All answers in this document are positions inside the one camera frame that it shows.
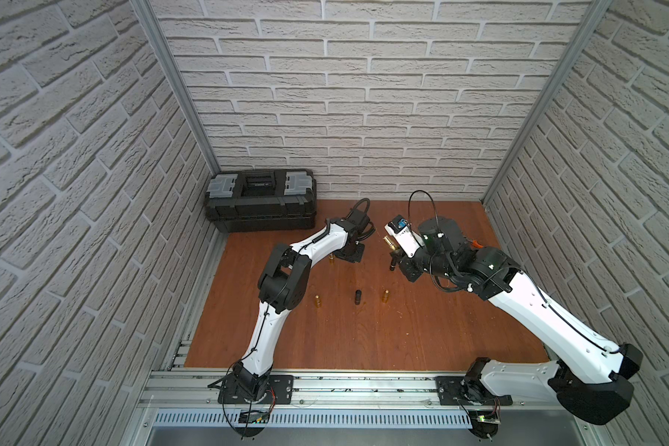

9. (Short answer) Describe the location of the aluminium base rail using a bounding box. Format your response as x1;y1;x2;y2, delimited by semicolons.
138;370;598;413

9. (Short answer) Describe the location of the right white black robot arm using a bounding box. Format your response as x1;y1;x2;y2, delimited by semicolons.
385;216;644;426

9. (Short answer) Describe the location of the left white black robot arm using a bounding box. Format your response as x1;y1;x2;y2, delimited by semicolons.
230;198;375;403

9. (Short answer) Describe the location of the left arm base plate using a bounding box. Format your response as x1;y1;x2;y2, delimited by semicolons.
217;374;294;405

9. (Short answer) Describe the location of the black grey toolbox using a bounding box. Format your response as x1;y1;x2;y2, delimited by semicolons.
204;168;317;233

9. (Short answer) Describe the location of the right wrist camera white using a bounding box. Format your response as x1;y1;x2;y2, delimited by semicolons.
385;215;424;258

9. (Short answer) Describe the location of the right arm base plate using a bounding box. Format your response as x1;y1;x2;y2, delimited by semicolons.
435;375;513;407

